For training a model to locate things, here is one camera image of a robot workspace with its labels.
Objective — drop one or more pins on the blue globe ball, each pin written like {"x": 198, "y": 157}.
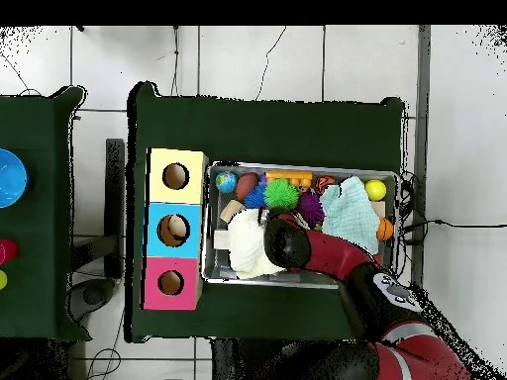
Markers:
{"x": 225, "y": 182}

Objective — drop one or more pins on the dark green side table cloth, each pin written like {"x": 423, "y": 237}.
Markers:
{"x": 35, "y": 221}

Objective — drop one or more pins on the small orange basketball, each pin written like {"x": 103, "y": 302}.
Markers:
{"x": 385, "y": 229}

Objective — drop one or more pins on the black robot stand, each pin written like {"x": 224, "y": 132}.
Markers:
{"x": 253, "y": 360}

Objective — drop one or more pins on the blue puffer ball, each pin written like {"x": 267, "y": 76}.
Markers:
{"x": 254, "y": 198}

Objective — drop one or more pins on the grey rounded base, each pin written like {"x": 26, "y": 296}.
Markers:
{"x": 93, "y": 297}

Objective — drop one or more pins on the shallow clear mesh bin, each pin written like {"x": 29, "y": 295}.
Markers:
{"x": 216, "y": 265}

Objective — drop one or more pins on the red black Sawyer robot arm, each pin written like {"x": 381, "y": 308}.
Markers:
{"x": 328, "y": 253}

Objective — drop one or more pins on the cream waffle cloth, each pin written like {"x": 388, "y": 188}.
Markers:
{"x": 247, "y": 249}

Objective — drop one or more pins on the orange toy brick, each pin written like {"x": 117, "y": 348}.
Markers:
{"x": 289, "y": 176}

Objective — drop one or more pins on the blue bowl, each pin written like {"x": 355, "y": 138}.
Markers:
{"x": 12, "y": 178}

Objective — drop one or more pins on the green puffer ball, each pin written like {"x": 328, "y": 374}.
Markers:
{"x": 281, "y": 194}

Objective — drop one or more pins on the wooden box with three holes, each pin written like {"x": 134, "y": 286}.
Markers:
{"x": 190, "y": 190}

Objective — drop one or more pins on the light blue waffle cloth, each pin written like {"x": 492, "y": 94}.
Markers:
{"x": 350, "y": 213}

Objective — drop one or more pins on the brown toy football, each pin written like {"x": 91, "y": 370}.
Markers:
{"x": 246, "y": 186}

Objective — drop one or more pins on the purple spiky ball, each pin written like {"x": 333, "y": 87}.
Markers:
{"x": 311, "y": 209}

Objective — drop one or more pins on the yellow ball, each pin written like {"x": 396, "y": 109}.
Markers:
{"x": 375, "y": 190}

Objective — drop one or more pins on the red toy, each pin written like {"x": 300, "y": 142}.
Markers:
{"x": 8, "y": 251}

